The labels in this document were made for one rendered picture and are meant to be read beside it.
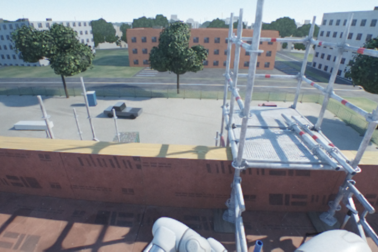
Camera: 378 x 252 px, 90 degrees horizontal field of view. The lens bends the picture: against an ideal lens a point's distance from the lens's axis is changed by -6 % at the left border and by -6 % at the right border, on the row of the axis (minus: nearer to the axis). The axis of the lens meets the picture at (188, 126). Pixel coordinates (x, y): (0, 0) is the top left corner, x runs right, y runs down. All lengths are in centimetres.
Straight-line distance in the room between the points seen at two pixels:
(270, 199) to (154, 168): 131
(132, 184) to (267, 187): 146
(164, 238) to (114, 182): 137
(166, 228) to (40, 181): 207
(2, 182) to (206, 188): 255
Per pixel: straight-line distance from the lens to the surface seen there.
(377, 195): 303
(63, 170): 265
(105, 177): 243
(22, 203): 320
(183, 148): 216
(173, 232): 119
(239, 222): 188
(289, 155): 218
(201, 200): 240
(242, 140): 178
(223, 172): 213
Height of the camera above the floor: 189
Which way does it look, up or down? 27 degrees down
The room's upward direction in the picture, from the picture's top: straight up
